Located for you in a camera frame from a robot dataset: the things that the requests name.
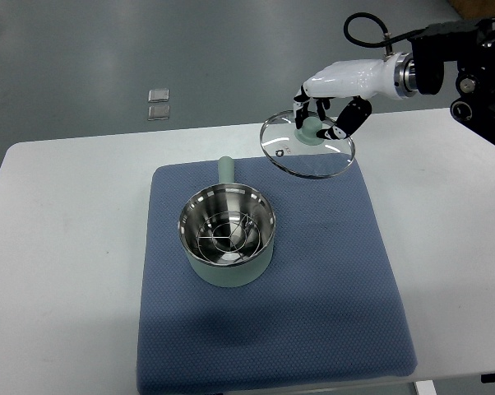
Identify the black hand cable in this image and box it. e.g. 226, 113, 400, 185
343, 12, 421, 61

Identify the wire steaming rack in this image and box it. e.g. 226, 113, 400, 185
195, 211, 263, 266

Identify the blue textured mat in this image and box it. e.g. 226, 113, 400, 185
137, 158, 417, 394

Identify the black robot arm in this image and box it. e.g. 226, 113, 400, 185
408, 18, 495, 146

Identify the brown cardboard box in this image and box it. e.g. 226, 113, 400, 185
448, 0, 495, 19

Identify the upper metal floor plate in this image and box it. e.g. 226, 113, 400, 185
148, 88, 169, 103

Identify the green pot steel interior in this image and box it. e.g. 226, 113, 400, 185
178, 156, 276, 288

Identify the glass lid green knob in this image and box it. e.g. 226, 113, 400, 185
259, 110, 355, 179

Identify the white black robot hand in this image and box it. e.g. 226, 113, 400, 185
293, 53, 419, 140

